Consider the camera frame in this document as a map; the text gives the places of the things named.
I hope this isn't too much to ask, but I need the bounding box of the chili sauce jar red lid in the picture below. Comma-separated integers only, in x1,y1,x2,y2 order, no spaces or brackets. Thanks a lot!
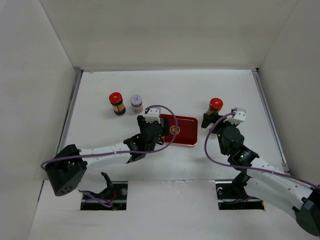
206,97,224,116

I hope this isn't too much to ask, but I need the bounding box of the dark sauce jar red lid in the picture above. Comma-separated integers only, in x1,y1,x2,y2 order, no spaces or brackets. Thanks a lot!
109,92,126,116

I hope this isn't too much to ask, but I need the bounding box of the purple cable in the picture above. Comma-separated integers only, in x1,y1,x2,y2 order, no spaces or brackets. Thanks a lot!
203,112,320,190
40,104,179,171

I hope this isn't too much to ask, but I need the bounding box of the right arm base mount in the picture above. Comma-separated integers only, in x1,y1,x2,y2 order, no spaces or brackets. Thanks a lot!
215,173,265,211

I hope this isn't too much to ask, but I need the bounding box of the right aluminium rail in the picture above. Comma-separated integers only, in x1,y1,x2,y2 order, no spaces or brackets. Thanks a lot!
251,68,291,175

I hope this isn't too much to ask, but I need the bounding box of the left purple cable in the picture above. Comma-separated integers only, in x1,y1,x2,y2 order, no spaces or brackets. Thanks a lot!
40,104,179,171

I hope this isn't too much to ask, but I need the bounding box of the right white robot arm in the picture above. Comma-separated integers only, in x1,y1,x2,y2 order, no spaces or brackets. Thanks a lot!
201,108,320,237

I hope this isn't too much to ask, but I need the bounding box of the red rectangular tray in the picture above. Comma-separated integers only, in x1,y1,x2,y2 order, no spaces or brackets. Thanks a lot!
160,113,198,147

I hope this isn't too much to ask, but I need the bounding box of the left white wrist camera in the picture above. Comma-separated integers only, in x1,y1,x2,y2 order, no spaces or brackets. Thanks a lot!
144,107,161,124

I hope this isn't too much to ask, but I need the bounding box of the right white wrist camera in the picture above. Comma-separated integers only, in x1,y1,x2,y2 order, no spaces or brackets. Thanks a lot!
226,107,247,125

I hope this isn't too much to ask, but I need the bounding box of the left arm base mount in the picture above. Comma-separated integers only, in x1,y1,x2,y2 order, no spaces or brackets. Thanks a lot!
79,172,129,211

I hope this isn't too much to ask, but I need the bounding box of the small jar white lid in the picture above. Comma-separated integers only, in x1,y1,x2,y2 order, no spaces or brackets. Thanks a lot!
130,94,144,114

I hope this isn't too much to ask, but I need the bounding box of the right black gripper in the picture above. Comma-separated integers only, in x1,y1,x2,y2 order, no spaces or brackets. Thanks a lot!
201,112,239,155

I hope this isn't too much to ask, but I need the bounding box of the aluminium rail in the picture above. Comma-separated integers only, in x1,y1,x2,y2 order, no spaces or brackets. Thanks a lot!
55,67,84,154
251,68,291,175

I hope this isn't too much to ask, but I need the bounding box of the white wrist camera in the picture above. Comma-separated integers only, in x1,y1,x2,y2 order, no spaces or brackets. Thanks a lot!
226,107,247,125
144,107,161,124

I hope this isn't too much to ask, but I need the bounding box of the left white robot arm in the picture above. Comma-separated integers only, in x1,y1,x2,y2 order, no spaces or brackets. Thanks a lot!
42,115,170,197

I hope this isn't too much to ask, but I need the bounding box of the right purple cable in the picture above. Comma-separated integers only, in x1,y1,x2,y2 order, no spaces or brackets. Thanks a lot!
203,112,320,190

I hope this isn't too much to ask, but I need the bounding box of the left aluminium rail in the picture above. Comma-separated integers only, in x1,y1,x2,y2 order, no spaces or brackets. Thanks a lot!
55,67,84,154

